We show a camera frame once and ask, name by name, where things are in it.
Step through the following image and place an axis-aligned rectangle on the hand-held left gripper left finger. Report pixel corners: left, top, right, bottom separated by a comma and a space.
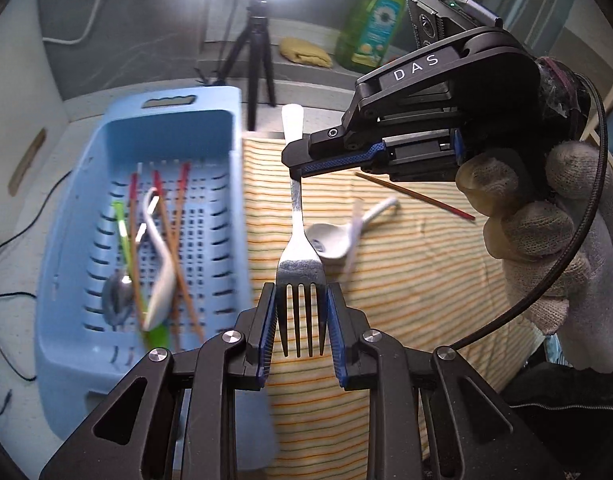
39, 282, 280, 480

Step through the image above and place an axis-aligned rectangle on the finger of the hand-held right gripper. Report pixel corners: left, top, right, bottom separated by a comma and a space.
288, 144, 388, 182
281, 127, 372, 168

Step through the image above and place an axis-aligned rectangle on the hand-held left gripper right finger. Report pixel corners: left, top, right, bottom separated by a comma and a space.
325, 282, 544, 480

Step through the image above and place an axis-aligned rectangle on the metal fork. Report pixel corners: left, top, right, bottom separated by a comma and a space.
275, 104, 328, 358

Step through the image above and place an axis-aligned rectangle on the red-tipped wooden chopstick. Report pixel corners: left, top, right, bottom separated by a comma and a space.
129, 172, 147, 326
169, 161, 192, 353
355, 171, 476, 221
151, 170, 207, 346

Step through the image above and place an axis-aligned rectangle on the green plastic spoon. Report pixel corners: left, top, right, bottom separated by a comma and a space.
112, 201, 170, 348

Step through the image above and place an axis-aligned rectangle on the blue plastic basket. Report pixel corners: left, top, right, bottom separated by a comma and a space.
35, 86, 280, 466

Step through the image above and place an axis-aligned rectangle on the person's right hand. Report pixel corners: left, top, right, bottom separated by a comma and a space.
455, 140, 613, 373

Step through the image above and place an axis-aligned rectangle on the translucent white plastic utensil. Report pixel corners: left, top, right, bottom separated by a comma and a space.
343, 200, 367, 276

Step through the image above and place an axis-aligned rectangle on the white ceramic spoon blue print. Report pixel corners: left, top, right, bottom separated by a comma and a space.
305, 198, 399, 262

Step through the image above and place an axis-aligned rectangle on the striped cloth mat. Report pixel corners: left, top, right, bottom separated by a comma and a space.
241, 135, 544, 480

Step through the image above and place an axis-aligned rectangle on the yellow cleaning cloth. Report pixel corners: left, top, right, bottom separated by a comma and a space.
279, 36, 333, 68

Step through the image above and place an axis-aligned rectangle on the green dish soap bottle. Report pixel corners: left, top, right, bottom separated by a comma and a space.
335, 0, 414, 73

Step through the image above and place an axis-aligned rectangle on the black tripod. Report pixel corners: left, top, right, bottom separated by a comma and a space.
196, 0, 277, 131

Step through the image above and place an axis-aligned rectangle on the metal spoon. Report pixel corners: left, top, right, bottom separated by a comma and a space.
102, 271, 136, 331

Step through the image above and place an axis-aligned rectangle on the blue patterned packet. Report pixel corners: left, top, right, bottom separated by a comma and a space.
543, 332, 564, 366

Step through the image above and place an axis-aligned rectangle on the person's black jacket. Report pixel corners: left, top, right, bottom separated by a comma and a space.
501, 355, 613, 480

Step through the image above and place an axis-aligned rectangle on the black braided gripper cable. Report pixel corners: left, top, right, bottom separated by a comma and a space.
449, 72, 609, 353

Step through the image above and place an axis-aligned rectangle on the white power cable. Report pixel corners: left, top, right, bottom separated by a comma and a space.
41, 0, 120, 46

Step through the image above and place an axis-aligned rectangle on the thin black cable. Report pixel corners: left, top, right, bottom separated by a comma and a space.
0, 170, 72, 416

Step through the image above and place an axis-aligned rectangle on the white cabinet with handle slot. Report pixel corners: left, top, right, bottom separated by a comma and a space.
0, 35, 70, 196

